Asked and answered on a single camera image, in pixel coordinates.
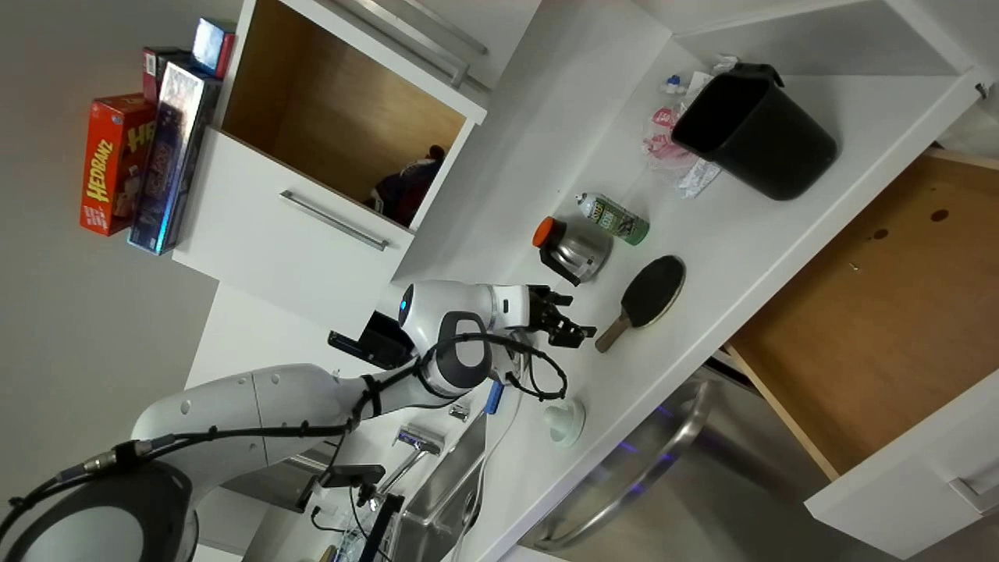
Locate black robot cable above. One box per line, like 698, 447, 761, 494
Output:
0, 329, 571, 543

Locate steel cabinet bar handle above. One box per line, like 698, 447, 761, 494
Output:
278, 188, 397, 257

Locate black device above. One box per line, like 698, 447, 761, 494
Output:
326, 309, 416, 376

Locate black round pan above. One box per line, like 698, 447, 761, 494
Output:
593, 253, 686, 357

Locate white blue package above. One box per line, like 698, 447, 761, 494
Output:
393, 423, 448, 459

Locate small steel pot orange lid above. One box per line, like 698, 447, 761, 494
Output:
531, 213, 618, 287

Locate steel box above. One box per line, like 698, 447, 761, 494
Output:
386, 399, 492, 562

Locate small blue game box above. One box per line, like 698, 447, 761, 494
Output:
191, 16, 237, 81

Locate small white creamer cups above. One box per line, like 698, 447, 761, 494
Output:
654, 56, 740, 106

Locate white sachets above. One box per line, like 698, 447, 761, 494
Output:
675, 161, 725, 204

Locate white wall cabinet wood interior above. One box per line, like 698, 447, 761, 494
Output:
168, 0, 492, 334

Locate red board game box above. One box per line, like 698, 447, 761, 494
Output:
77, 94, 159, 242

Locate black landfill bin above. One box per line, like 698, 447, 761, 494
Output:
669, 61, 842, 204

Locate steel drawer bar handle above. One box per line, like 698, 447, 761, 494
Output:
953, 459, 999, 517

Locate dark blue board game box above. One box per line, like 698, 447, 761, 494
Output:
125, 61, 225, 258

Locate pink sachets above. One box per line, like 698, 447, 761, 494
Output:
644, 104, 695, 167

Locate white drawer wood interior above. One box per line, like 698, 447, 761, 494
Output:
722, 147, 999, 562

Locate maroon board game box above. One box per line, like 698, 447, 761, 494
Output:
141, 43, 199, 106

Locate white cabinet door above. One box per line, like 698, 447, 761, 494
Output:
301, 0, 492, 100

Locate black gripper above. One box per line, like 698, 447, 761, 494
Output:
523, 283, 600, 350

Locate dark maroon object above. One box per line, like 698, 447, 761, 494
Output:
362, 143, 448, 230

